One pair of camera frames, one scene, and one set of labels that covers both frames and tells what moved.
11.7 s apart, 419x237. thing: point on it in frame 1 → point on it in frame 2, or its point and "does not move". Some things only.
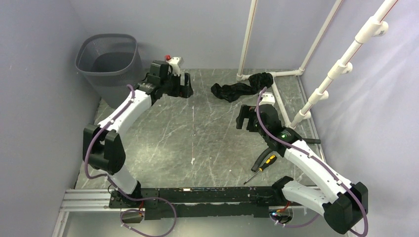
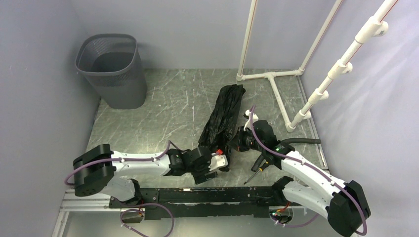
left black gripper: [186, 91] → [200, 177]
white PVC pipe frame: [364, 30] does not move
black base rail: [161, 203] does not move
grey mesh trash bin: [110, 62] does not move
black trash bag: [231, 92] → [223, 118]
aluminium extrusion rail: [87, 200] does not move
